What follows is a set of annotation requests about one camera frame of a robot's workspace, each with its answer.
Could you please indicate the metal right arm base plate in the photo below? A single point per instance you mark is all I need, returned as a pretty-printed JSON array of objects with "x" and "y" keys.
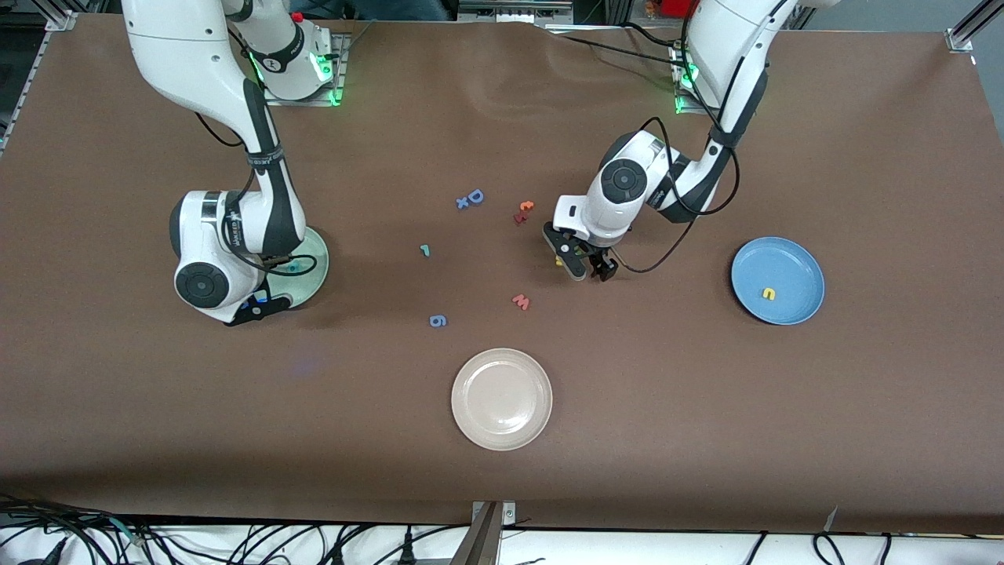
[{"x": 343, "y": 71}]

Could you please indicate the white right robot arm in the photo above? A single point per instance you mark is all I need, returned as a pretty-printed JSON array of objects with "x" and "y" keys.
[{"x": 180, "y": 47}]

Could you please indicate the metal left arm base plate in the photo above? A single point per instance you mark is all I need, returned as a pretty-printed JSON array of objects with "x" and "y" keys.
[{"x": 686, "y": 110}]

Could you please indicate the aluminium corner profile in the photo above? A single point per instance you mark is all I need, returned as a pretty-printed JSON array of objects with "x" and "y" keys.
[{"x": 969, "y": 31}]

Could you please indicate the brown table cover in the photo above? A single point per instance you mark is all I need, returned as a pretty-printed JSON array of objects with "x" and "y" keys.
[{"x": 667, "y": 431}]

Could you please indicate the cream plate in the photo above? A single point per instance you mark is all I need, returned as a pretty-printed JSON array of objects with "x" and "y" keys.
[{"x": 502, "y": 400}]

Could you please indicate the red box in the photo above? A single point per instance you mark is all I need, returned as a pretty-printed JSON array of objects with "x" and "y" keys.
[{"x": 671, "y": 8}]

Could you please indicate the blue plate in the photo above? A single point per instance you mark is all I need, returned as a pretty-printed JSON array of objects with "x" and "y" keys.
[{"x": 792, "y": 267}]

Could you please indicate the aluminium bracket profile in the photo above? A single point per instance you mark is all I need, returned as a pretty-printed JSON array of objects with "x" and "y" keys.
[{"x": 485, "y": 541}]

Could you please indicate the aluminium frame rail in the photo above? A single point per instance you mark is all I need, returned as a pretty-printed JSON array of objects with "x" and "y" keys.
[{"x": 23, "y": 86}]

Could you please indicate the pink foam letter w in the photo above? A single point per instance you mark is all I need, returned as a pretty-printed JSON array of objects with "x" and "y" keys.
[{"x": 521, "y": 303}]

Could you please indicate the grey metal device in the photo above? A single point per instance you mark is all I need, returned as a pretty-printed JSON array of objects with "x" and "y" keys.
[{"x": 514, "y": 12}]

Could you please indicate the white paper tag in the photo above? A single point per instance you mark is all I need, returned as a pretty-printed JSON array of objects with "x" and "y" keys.
[{"x": 832, "y": 519}]

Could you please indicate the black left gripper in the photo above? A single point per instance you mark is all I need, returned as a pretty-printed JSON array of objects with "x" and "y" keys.
[{"x": 602, "y": 260}]

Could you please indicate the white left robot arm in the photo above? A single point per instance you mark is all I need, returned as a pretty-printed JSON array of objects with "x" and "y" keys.
[{"x": 729, "y": 47}]

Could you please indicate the green plate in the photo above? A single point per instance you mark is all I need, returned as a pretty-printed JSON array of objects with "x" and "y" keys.
[{"x": 314, "y": 275}]

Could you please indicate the blue foam letter D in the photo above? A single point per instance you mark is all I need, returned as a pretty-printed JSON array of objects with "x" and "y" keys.
[{"x": 471, "y": 197}]

